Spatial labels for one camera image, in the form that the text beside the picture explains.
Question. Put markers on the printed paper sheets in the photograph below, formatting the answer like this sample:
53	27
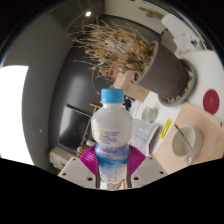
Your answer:
143	133

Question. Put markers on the grey pot with dried plant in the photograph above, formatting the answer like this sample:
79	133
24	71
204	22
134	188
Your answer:
163	73

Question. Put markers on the blue-capped clear water bottle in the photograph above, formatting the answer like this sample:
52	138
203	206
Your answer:
111	133

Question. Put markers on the white shell chair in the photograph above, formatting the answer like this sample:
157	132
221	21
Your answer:
176	25

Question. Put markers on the brown cardboard box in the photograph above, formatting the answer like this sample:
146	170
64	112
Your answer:
133	88

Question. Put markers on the thin stirring stick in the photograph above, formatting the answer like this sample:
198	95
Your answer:
183	136

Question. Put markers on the wooden human figure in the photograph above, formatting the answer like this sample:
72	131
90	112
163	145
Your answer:
151	12

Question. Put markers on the light plywood board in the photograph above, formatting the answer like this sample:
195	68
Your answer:
213	140

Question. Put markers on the grey plant saucer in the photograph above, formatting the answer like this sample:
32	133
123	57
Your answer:
191	86

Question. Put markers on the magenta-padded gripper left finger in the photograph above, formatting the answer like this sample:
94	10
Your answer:
75	171

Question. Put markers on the black wall screen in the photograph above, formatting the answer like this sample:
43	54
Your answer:
73	130

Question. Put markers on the flat round red coaster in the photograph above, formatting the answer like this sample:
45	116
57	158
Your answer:
211	101

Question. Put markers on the yellow tag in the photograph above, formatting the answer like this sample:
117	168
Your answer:
166	128

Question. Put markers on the round ceiling spotlight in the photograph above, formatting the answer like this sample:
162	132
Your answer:
88	13

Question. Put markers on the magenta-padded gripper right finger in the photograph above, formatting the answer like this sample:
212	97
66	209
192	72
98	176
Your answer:
146	171

